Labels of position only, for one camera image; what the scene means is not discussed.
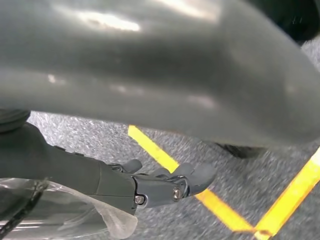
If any clear plastic cover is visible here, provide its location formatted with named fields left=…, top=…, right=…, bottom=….
left=0, top=178, right=139, bottom=240

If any yellow tape corner outline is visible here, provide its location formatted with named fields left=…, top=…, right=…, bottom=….
left=127, top=125, right=320, bottom=240

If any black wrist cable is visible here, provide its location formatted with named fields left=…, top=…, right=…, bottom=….
left=0, top=180, right=49, bottom=239

